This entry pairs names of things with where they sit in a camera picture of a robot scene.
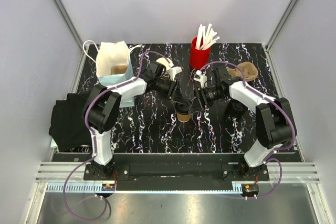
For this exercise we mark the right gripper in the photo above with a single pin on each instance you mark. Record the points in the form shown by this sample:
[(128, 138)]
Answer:
[(196, 106)]

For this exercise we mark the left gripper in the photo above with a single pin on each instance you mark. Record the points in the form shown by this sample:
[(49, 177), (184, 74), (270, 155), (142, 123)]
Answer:
[(174, 93)]

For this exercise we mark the single brown paper cup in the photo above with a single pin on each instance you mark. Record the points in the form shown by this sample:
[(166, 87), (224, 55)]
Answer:
[(183, 118)]

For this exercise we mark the light blue paper bag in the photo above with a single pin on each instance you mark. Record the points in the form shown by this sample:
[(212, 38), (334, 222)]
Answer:
[(106, 56)]

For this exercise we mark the black plastic cup lid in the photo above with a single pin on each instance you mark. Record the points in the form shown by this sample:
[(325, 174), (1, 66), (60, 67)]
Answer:
[(183, 108)]

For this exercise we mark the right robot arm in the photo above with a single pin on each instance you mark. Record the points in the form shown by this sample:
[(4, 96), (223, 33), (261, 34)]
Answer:
[(275, 126)]

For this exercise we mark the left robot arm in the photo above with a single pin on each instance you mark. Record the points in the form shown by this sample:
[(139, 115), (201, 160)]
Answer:
[(102, 108)]

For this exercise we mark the stack of paper cups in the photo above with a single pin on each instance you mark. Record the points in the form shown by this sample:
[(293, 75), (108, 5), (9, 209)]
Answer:
[(167, 63)]

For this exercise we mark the stack of black lids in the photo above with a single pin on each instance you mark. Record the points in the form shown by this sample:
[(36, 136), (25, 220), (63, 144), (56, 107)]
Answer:
[(235, 109)]

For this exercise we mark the black marble pattern mat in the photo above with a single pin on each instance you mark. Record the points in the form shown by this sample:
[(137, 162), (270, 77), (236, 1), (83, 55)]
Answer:
[(151, 125)]

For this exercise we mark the red straw holder cup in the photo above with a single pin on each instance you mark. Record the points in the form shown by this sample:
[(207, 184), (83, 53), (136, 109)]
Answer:
[(198, 58)]

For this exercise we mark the white wrapped straws bundle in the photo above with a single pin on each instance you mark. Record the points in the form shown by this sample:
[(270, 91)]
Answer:
[(206, 37)]

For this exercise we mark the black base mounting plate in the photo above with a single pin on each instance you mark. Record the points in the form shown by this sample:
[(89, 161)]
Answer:
[(227, 167)]

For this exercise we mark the black cloth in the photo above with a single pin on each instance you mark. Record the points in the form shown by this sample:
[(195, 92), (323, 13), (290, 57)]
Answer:
[(67, 126)]

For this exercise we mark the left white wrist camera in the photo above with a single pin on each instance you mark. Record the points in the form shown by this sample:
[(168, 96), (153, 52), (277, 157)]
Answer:
[(173, 71)]

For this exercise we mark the aluminium frame rail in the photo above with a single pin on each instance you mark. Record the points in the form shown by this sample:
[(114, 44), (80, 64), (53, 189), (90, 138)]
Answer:
[(179, 193)]

